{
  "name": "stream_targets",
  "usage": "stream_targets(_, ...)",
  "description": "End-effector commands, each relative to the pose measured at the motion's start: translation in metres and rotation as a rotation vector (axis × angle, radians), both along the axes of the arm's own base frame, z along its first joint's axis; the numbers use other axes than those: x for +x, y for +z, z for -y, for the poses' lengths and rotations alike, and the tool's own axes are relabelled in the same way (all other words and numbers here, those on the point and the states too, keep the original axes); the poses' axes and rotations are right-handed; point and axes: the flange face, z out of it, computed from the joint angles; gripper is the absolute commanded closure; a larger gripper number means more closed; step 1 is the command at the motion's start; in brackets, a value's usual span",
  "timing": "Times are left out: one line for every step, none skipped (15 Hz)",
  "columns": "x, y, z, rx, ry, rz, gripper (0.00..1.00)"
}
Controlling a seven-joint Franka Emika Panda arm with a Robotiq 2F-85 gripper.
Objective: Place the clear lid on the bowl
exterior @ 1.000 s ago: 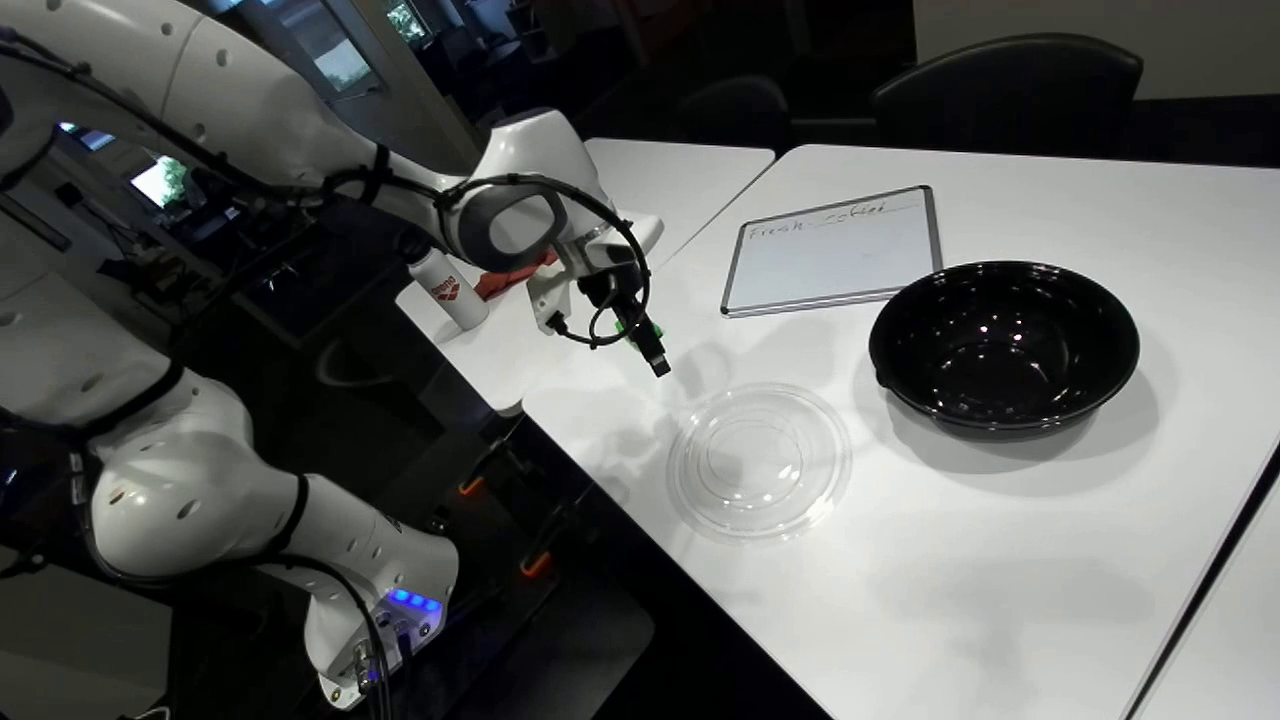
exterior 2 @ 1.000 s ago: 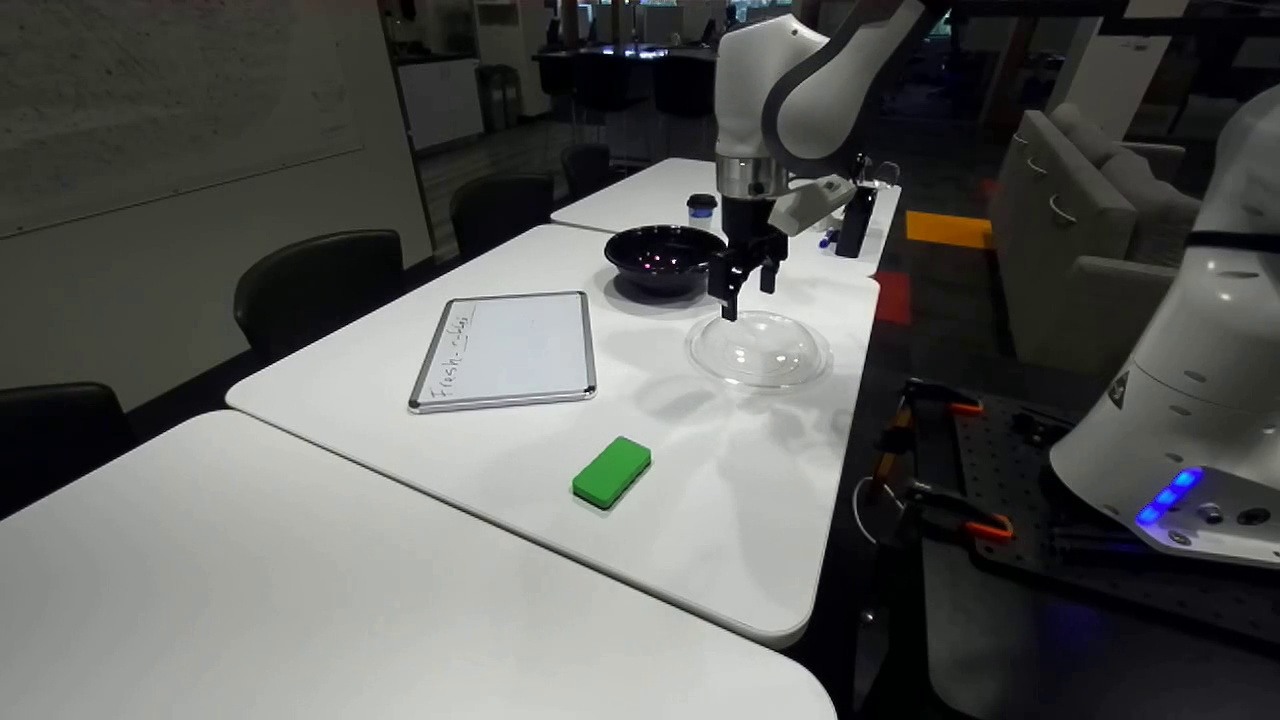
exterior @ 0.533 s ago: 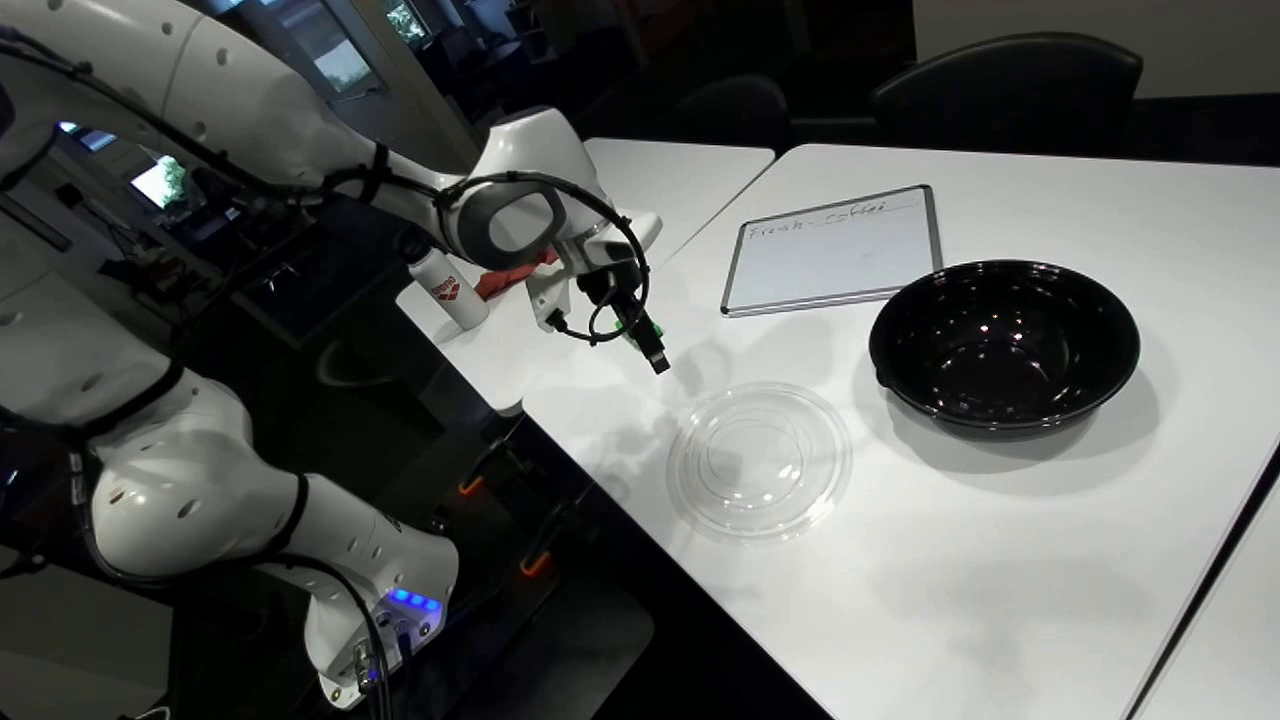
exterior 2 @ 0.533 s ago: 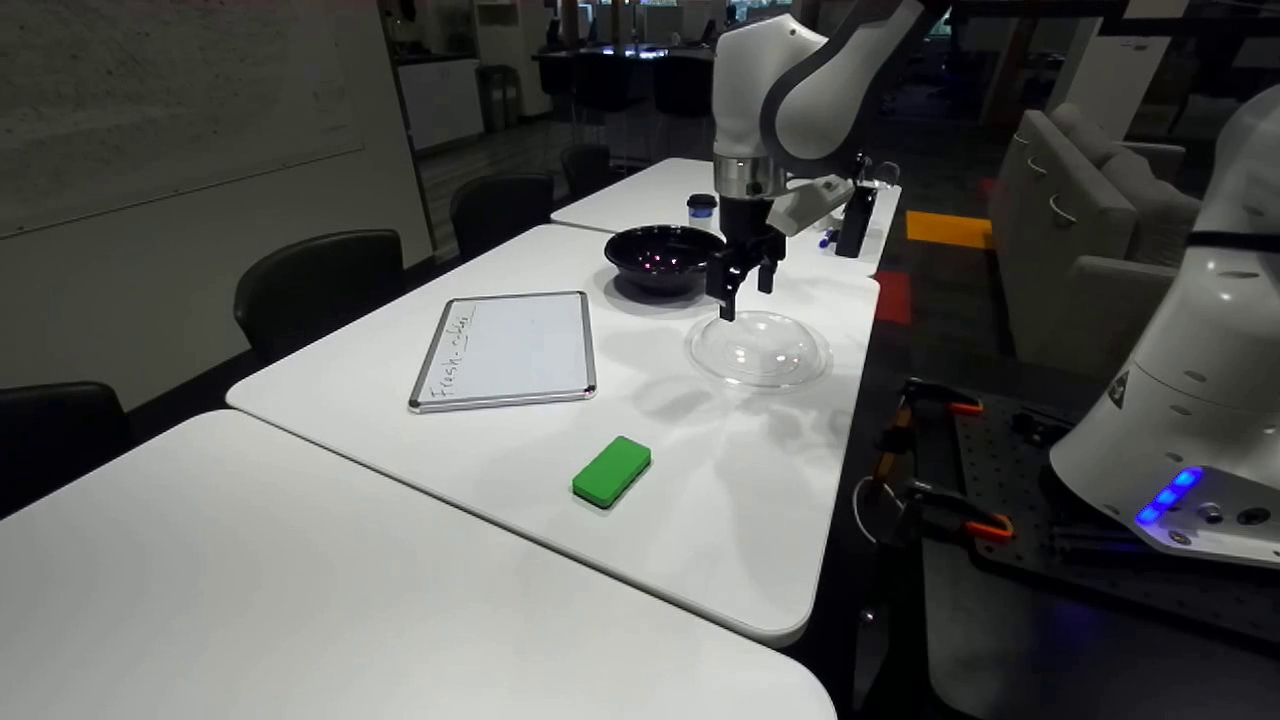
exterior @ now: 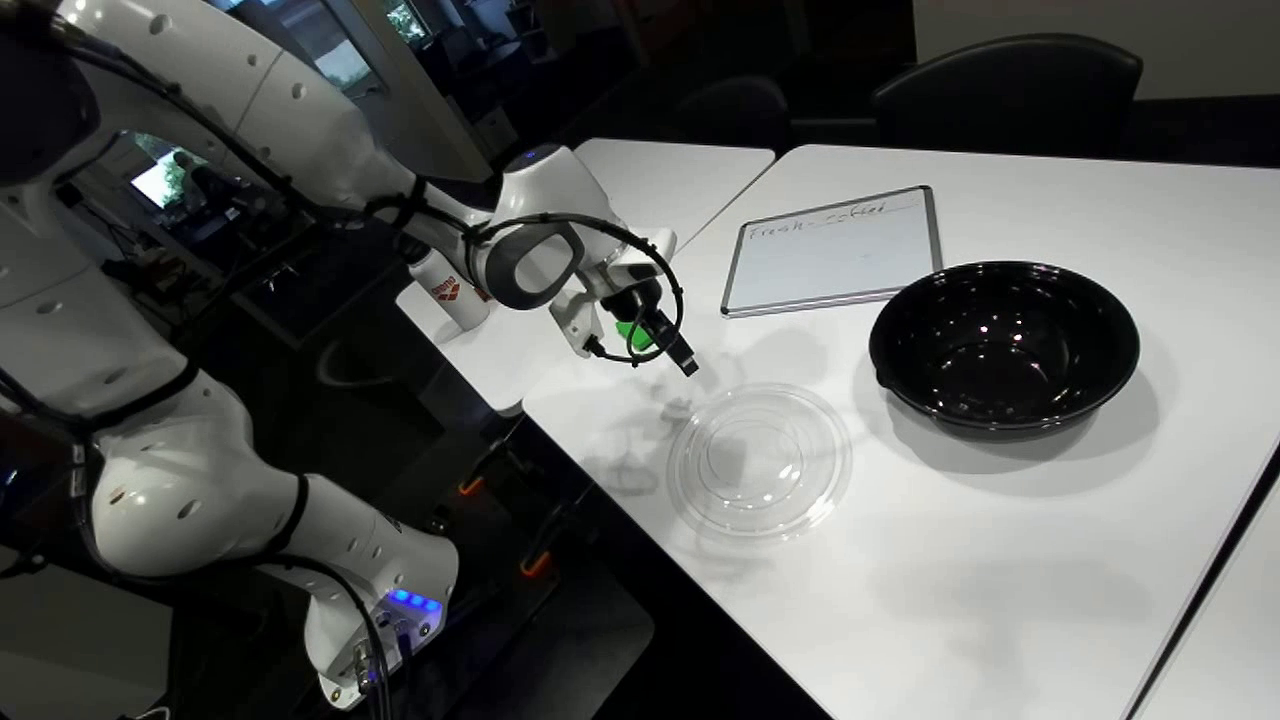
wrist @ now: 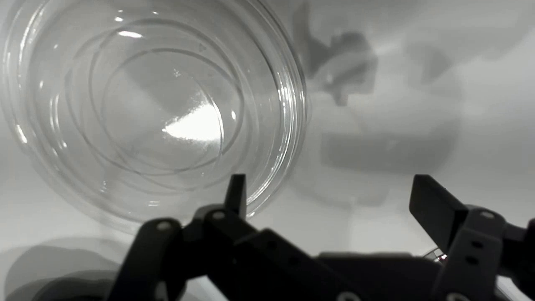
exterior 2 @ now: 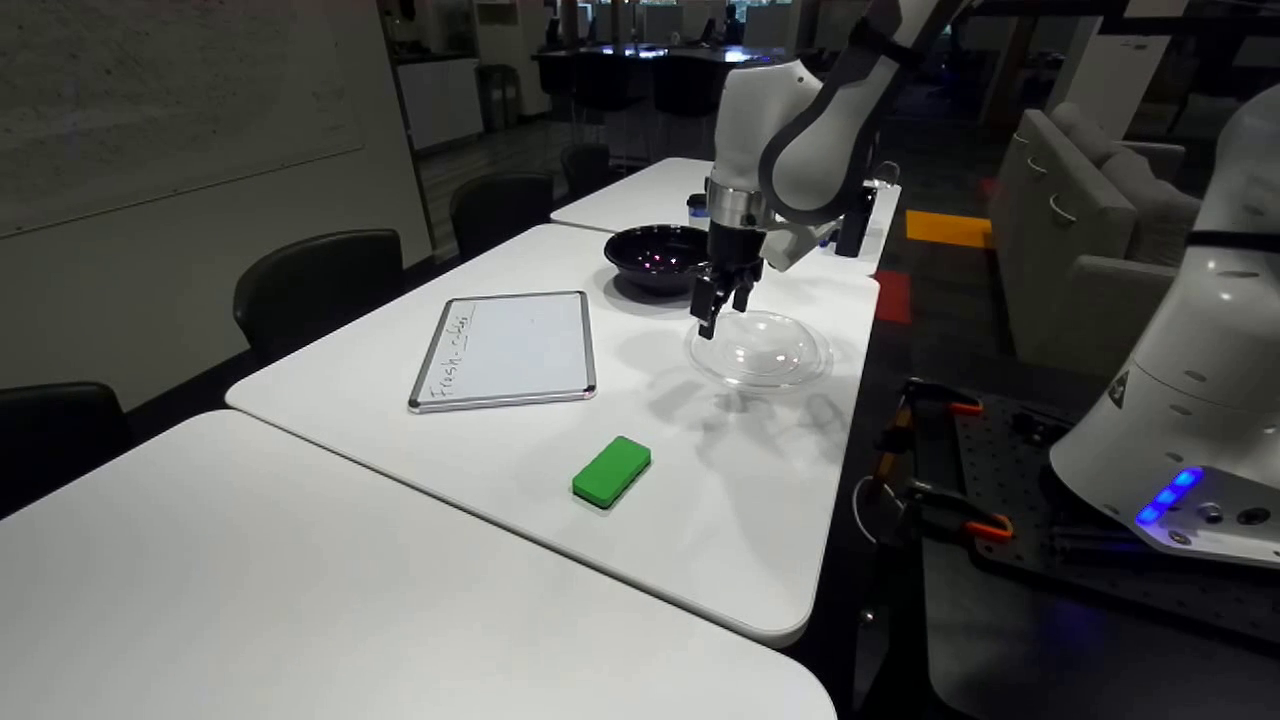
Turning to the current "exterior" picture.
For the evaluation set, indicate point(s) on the large black office chair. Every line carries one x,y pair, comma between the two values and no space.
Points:
1012,87

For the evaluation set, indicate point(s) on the small black office chair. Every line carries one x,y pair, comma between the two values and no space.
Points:
732,105

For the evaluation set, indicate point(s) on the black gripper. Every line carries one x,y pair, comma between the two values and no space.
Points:
628,297

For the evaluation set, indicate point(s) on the white cup red logo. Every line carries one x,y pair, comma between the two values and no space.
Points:
448,284

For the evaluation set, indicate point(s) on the orange table clamp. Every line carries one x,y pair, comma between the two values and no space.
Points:
468,489
532,564

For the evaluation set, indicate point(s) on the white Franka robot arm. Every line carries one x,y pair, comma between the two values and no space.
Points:
173,492

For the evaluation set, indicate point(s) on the black plastic bowl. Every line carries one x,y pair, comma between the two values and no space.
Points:
1003,350

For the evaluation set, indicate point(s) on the clear round plastic lid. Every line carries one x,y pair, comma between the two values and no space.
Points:
756,461

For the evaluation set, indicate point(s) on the lit computer monitor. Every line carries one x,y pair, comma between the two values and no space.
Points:
164,178

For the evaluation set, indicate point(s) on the green rectangular eraser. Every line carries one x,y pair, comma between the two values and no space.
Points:
639,335

